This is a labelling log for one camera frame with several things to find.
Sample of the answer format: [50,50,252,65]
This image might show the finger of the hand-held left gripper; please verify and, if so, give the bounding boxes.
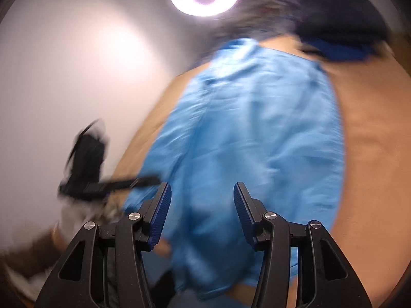
[98,175,162,194]

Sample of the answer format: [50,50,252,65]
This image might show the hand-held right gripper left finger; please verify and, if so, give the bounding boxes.
[35,182,173,308]

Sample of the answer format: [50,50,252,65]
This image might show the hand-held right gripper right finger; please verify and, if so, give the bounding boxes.
[233,181,373,308]

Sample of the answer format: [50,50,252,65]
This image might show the light blue jacket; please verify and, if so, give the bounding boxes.
[123,37,346,301]

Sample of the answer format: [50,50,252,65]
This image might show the person's left hand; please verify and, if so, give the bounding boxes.
[59,196,125,232]

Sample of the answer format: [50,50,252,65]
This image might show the folded blue garment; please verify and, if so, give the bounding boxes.
[300,36,377,62]

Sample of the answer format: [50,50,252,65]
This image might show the folded dark navy jacket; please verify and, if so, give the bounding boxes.
[288,0,391,44]

